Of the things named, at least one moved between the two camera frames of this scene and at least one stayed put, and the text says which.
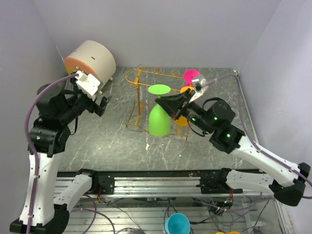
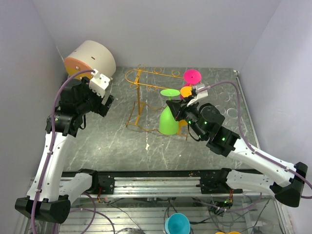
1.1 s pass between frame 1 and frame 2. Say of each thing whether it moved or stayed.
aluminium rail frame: stayed
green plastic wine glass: moved
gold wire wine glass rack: stayed
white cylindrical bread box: stayed
